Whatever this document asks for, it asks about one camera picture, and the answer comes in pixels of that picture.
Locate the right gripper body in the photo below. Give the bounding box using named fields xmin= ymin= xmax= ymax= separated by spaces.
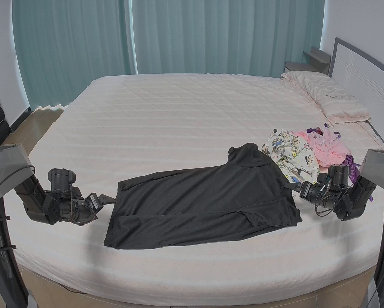
xmin=299 ymin=182 xmax=328 ymax=206

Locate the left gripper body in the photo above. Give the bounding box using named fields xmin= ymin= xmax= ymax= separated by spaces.
xmin=73 ymin=193 xmax=104 ymax=221

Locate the black T-shirt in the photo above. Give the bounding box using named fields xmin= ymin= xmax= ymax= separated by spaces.
xmin=103 ymin=142 xmax=303 ymax=249

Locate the bed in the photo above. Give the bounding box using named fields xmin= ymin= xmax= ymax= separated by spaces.
xmin=14 ymin=37 xmax=384 ymax=304

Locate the white printed pyjama top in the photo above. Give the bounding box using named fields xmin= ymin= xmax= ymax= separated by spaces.
xmin=262 ymin=129 xmax=321 ymax=184

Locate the pink garment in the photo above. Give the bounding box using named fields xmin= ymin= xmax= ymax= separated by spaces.
xmin=292 ymin=127 xmax=351 ymax=167

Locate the purple garment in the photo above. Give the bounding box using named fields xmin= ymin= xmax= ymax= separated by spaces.
xmin=306 ymin=124 xmax=375 ymax=203

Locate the cream pillow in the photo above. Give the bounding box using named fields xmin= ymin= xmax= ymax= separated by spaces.
xmin=280 ymin=70 xmax=372 ymax=127

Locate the grey bedside table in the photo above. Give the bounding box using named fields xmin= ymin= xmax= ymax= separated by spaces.
xmin=285 ymin=46 xmax=331 ymax=74

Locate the blue-green curtain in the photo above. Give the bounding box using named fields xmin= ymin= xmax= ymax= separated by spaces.
xmin=14 ymin=0 xmax=138 ymax=111
xmin=131 ymin=0 xmax=326 ymax=78

